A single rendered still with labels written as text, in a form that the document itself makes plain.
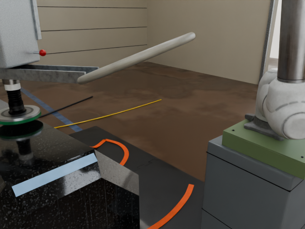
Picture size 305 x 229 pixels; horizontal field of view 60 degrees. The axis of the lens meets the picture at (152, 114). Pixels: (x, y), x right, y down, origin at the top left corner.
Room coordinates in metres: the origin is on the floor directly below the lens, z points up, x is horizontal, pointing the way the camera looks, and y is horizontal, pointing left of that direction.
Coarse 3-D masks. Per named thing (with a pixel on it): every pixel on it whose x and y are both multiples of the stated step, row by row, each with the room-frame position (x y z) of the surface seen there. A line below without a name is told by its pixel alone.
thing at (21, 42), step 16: (0, 0) 1.17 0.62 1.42; (16, 0) 1.25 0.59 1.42; (0, 16) 1.15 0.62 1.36; (16, 16) 1.23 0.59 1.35; (32, 16) 1.32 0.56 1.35; (0, 32) 1.14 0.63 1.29; (16, 32) 1.22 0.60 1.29; (32, 32) 1.31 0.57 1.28; (0, 48) 1.13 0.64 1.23; (16, 48) 1.20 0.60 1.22; (32, 48) 1.29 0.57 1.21; (0, 64) 1.14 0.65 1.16; (16, 64) 1.19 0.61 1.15
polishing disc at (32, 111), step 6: (6, 108) 1.31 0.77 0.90; (30, 108) 1.31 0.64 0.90; (36, 108) 1.31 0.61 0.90; (0, 114) 1.22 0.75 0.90; (6, 114) 1.22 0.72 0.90; (12, 114) 1.22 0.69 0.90; (18, 114) 1.22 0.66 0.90; (24, 114) 1.22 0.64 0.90; (30, 114) 1.22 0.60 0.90; (36, 114) 1.24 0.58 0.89; (0, 120) 1.16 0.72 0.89; (6, 120) 1.16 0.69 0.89; (12, 120) 1.16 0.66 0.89; (18, 120) 1.17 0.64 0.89
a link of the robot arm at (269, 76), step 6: (270, 72) 1.08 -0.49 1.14; (276, 72) 1.06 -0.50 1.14; (264, 78) 1.08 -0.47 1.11; (270, 78) 1.05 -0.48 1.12; (264, 84) 1.07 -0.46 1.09; (258, 90) 1.10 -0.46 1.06; (264, 90) 1.04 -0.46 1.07; (258, 96) 1.10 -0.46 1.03; (264, 96) 1.02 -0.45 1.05; (258, 102) 1.08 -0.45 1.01; (258, 108) 1.08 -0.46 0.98; (258, 114) 1.09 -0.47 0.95; (264, 114) 1.02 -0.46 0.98; (264, 120) 1.06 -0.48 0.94
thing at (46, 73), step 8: (0, 72) 1.20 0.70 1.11; (8, 72) 1.19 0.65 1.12; (16, 72) 1.17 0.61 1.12; (24, 72) 1.16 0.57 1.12; (32, 72) 1.15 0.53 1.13; (40, 72) 1.13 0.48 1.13; (48, 72) 1.12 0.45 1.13; (56, 72) 1.11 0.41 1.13; (64, 72) 1.09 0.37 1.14; (72, 72) 1.08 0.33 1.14; (80, 72) 1.07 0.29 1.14; (88, 72) 1.18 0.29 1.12; (32, 80) 1.15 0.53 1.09; (40, 80) 1.13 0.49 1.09; (48, 80) 1.12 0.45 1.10; (56, 80) 1.11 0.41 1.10; (64, 80) 1.09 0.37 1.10; (72, 80) 1.08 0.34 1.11
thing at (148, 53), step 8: (192, 32) 1.01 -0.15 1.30; (168, 40) 0.88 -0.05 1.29; (176, 40) 0.88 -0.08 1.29; (184, 40) 0.90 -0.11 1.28; (152, 48) 0.84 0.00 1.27; (160, 48) 0.84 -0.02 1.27; (168, 48) 0.85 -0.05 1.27; (136, 56) 0.82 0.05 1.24; (144, 56) 0.82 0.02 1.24; (152, 56) 0.83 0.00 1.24; (112, 64) 0.83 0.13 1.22; (120, 64) 0.82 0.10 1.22; (128, 64) 0.82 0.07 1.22; (96, 72) 0.84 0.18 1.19; (104, 72) 0.83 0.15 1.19; (112, 72) 0.83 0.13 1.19; (80, 80) 0.91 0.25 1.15; (88, 80) 0.87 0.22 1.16
